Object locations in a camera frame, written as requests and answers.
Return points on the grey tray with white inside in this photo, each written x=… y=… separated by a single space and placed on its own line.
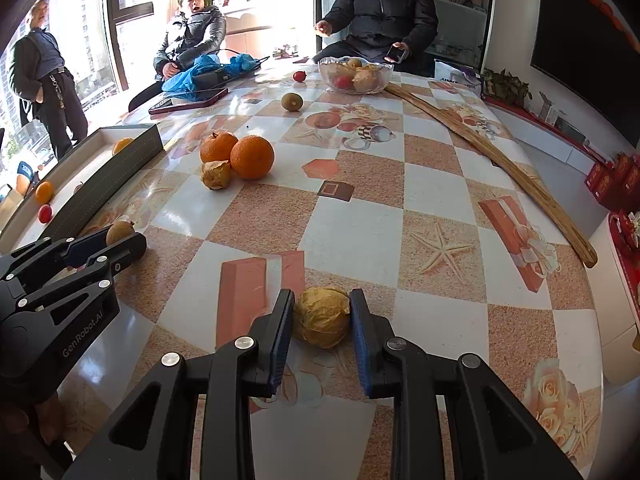
x=115 y=175

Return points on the brown kiwi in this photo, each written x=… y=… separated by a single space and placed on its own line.
x=291 y=101
x=120 y=232

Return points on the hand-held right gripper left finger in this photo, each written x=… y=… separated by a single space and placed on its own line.
x=282 y=340

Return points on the long wooden stick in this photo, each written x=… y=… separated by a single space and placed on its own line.
x=500 y=160

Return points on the orange tangerine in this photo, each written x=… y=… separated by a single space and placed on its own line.
x=122 y=145

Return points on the red white round box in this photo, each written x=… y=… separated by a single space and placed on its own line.
x=625 y=250

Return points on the printed checkered tablecloth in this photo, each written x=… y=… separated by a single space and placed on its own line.
x=350 y=230

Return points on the black pouch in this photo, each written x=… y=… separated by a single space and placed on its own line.
x=212 y=79

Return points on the red-cased phone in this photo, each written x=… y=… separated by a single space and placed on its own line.
x=192 y=101

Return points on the clear glass bowl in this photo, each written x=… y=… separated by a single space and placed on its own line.
x=380 y=80

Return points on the white paper bag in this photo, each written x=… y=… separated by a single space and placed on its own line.
x=457 y=79

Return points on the orange with leafy calyx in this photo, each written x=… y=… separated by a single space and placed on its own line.
x=218 y=146

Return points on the blue plastic bag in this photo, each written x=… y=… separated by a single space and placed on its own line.
x=180 y=80

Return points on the black smartphone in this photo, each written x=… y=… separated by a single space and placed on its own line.
x=397 y=53

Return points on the black television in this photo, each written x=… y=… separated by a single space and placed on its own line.
x=585 y=50

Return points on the red cherry tomato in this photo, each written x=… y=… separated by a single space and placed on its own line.
x=299 y=76
x=45 y=213

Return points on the red gift box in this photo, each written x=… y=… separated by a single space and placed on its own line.
x=627 y=180
x=599 y=180

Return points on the husked groundcherry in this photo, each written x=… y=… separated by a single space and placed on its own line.
x=216 y=174
x=366 y=79
x=321 y=317

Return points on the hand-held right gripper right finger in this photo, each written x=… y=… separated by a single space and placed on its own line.
x=361 y=350

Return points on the white low cabinet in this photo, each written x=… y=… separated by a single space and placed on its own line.
x=545 y=130

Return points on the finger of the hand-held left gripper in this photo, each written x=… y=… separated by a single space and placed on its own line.
x=125 y=255
x=85 y=250

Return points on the person's left hand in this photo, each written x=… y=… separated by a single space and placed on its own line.
x=47 y=420

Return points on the small yellow-brown fruit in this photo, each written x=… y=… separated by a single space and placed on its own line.
x=354 y=63

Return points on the smooth round orange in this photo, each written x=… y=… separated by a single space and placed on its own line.
x=252 y=157

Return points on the small orange kumquat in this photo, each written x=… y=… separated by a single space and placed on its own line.
x=44 y=192

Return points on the green potted plant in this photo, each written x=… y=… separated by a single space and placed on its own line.
x=507 y=87

